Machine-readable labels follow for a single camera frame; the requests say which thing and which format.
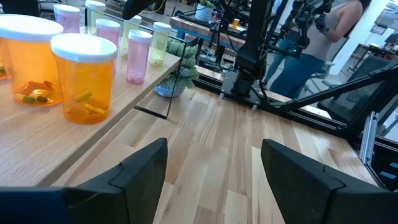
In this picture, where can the grey office chair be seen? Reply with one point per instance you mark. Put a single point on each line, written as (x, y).
(329, 83)

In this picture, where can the silver aluminium bracket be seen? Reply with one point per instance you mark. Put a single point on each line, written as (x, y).
(369, 137)

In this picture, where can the small yellow pill bottle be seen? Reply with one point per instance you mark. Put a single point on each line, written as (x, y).
(94, 18)
(160, 46)
(129, 26)

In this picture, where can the green potted plant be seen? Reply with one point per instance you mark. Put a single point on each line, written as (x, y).
(174, 88)

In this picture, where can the person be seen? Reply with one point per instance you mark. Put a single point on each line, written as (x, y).
(298, 74)

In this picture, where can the wooden background table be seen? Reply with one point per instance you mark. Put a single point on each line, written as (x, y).
(199, 29)

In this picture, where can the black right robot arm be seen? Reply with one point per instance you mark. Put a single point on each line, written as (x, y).
(248, 62)

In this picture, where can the black background robot arm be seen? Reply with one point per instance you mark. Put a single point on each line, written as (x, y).
(303, 18)

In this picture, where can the small background orange bottle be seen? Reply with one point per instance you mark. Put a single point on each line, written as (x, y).
(235, 23)

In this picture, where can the white patterned plant pot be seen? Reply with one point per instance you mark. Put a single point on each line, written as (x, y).
(203, 12)

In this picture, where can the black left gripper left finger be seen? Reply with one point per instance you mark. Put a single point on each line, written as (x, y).
(130, 189)

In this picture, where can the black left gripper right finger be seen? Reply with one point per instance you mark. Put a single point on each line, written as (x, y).
(311, 199)

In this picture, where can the wooden shelf with black legs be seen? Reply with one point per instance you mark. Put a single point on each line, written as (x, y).
(46, 149)

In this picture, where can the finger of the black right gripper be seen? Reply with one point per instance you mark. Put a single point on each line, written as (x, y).
(138, 7)

